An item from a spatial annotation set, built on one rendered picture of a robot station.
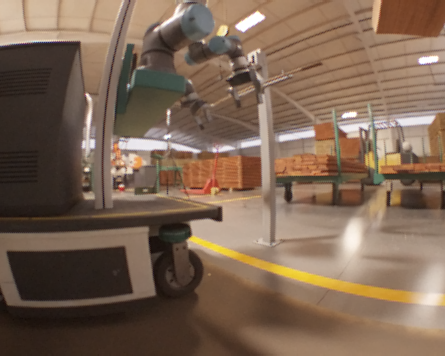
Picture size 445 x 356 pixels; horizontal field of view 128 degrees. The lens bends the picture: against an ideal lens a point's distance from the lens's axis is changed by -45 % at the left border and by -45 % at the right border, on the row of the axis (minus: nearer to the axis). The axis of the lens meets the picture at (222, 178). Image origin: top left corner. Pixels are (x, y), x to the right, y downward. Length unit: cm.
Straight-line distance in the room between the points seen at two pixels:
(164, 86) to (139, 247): 44
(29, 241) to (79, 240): 14
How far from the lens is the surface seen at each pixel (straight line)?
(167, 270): 68
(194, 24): 62
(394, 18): 76
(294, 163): 262
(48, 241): 54
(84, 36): 994
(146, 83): 58
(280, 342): 56
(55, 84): 66
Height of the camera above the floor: 42
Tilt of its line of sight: level
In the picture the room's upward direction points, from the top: 2 degrees counter-clockwise
